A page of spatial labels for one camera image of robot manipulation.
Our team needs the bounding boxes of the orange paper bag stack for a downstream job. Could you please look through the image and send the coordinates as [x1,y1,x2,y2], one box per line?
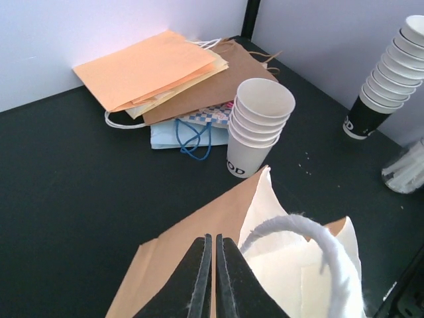
[73,30,229,129]

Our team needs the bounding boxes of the tall white cup stack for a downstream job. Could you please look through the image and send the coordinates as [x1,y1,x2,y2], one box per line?
[343,15,423,140]

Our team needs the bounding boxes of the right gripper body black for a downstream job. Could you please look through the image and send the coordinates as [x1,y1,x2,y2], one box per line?
[364,246,423,317]

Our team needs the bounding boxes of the brown kraft paper bag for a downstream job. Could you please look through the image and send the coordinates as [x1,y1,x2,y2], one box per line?
[142,40,276,125]

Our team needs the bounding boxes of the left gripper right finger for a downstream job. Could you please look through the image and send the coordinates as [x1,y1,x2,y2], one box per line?
[215,235,288,318]

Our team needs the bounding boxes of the light blue paper bag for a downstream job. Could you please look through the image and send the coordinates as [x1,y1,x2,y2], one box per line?
[150,119,229,161]

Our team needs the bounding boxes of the checkered paper bag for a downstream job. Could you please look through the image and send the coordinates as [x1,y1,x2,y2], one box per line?
[178,101,233,129]

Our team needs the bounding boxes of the white paper cup stack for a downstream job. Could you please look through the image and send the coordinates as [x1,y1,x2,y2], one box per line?
[227,78,295,178]

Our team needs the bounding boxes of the orange paper bag white handles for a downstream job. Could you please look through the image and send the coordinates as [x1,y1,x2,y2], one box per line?
[104,164,368,318]

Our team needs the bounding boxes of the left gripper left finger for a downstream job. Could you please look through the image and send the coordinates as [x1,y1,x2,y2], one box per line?
[137,234,212,318]

